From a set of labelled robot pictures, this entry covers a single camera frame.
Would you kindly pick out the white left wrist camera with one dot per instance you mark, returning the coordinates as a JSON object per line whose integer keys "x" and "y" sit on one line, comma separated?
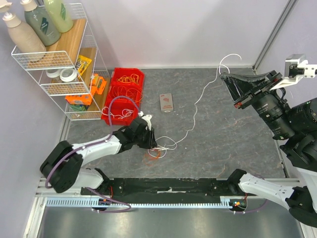
{"x": 147, "y": 118}

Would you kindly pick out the orange green small boxes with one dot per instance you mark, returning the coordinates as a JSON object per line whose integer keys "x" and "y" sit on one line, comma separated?
{"x": 97, "y": 84}

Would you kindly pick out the white wire shelf rack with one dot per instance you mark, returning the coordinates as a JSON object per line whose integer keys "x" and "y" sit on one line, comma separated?
{"x": 79, "y": 41}

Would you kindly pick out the white tape roll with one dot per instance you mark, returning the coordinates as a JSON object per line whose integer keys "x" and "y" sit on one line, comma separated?
{"x": 53, "y": 73}
{"x": 68, "y": 74}

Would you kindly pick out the white tape roll right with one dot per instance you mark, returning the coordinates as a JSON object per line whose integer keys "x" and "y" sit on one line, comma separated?
{"x": 68, "y": 74}

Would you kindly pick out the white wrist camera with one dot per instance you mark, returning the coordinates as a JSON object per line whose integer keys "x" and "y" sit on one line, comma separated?
{"x": 147, "y": 118}
{"x": 296, "y": 68}

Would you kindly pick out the orange snack box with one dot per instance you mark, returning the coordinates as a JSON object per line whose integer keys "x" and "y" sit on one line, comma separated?
{"x": 85, "y": 99}

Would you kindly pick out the green packet bottom shelf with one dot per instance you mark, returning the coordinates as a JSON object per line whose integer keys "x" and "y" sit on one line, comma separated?
{"x": 78, "y": 108}

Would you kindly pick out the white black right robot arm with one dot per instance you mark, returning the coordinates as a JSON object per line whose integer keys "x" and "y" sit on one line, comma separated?
{"x": 297, "y": 126}

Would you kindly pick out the white tape roll left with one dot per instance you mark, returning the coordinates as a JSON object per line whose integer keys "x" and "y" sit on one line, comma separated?
{"x": 53, "y": 73}

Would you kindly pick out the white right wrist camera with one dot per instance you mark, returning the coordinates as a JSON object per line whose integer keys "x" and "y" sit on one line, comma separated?
{"x": 296, "y": 68}

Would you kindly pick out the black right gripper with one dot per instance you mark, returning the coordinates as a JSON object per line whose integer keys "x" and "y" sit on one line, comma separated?
{"x": 255, "y": 90}

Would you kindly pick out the red plastic bin near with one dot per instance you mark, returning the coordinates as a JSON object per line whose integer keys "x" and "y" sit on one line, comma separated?
{"x": 122, "y": 112}

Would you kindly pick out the red plastic bin middle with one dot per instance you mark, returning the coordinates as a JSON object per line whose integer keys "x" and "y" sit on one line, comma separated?
{"x": 132, "y": 91}

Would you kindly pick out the beige pump bottle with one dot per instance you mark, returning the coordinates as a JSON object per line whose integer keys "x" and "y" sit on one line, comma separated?
{"x": 22, "y": 34}

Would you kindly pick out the red plastic bin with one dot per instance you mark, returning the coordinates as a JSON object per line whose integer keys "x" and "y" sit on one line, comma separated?
{"x": 128, "y": 76}
{"x": 122, "y": 112}
{"x": 132, "y": 91}

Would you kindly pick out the light blue cable duct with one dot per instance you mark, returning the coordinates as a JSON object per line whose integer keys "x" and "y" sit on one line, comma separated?
{"x": 95, "y": 202}

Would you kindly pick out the light green bottle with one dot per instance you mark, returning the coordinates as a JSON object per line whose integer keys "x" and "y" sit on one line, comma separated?
{"x": 59, "y": 14}

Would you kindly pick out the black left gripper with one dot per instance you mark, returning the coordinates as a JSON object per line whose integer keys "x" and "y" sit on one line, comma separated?
{"x": 151, "y": 142}

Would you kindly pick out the red plastic bin far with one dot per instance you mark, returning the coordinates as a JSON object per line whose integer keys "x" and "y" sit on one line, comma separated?
{"x": 128, "y": 76}

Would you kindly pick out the grey green pump bottle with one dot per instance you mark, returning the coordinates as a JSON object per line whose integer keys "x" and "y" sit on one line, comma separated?
{"x": 41, "y": 22}

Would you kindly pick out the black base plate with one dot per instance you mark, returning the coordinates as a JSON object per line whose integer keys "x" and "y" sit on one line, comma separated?
{"x": 168, "y": 190}

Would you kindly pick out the yellow candy bag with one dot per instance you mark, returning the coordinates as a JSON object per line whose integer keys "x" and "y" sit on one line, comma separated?
{"x": 82, "y": 64}

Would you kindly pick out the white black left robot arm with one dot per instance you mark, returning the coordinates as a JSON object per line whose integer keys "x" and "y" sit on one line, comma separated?
{"x": 64, "y": 166}

